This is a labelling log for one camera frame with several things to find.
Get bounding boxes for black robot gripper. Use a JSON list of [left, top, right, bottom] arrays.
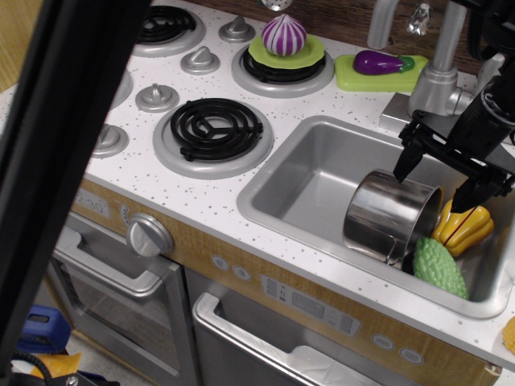
[[393, 80, 514, 212]]

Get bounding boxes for stainless steel pot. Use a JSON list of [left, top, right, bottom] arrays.
[[342, 169, 443, 269]]

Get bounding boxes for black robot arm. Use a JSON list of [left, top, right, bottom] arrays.
[[393, 1, 514, 213]]

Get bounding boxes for grey toy sink basin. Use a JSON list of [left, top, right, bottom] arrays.
[[237, 117, 514, 318]]

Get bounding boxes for yellow toy bell pepper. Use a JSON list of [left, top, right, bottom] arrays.
[[431, 200, 494, 257]]

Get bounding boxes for silver toy faucet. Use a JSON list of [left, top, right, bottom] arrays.
[[379, 1, 514, 133]]

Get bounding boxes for green toy bitter gourd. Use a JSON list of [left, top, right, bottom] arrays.
[[412, 237, 469, 300]]

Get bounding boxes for purple toy eggplant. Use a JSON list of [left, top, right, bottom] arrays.
[[352, 50, 415, 76]]

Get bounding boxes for green toy cutting board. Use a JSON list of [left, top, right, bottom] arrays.
[[334, 55, 428, 92]]

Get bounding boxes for green toy plate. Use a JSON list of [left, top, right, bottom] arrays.
[[247, 34, 326, 71]]

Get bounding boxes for yellow toy corn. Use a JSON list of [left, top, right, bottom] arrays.
[[502, 317, 515, 354]]

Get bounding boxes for back right stove burner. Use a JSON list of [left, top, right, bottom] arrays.
[[231, 46, 334, 99]]

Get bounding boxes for stove burner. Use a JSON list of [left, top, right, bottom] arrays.
[[231, 46, 334, 99], [109, 69, 133, 110], [152, 98, 274, 179], [132, 5, 206, 58]]

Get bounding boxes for purple white toy onion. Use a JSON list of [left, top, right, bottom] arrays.
[[262, 14, 307, 56]]

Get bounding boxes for front right stove burner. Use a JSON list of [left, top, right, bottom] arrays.
[[152, 98, 274, 179]]

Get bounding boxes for silver stove knob top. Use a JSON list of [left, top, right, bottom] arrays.
[[218, 16, 256, 43]]

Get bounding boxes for silver stove knob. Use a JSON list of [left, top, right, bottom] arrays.
[[92, 124, 129, 158], [180, 46, 220, 76], [218, 16, 256, 43], [135, 84, 179, 113]]

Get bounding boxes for silver stove knob upper middle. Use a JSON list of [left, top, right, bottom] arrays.
[[180, 46, 220, 76]]

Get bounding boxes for toy dishwasher door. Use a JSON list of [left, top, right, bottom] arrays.
[[186, 263, 426, 385]]

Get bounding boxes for silver stove knob lower middle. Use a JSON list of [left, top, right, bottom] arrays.
[[135, 84, 179, 113]]

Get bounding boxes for silver oven dial right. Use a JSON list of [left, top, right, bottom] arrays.
[[126, 212, 174, 258]]

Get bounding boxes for back left stove burner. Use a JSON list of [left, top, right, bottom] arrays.
[[132, 5, 206, 58]]

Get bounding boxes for front left stove burner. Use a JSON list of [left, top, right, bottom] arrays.
[[109, 69, 133, 110]]

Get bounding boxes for silver stove knob bottom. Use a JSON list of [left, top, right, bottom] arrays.
[[92, 124, 129, 158]]

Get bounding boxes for toy oven door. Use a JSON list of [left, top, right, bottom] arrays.
[[47, 213, 200, 385]]

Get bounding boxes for blue clamp tool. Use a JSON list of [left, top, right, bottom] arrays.
[[16, 305, 72, 354]]

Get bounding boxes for yellow cloth on floor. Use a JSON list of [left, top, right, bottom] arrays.
[[36, 352, 82, 378]]

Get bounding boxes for black foreground post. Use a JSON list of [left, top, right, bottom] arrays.
[[1, 1, 150, 379]]

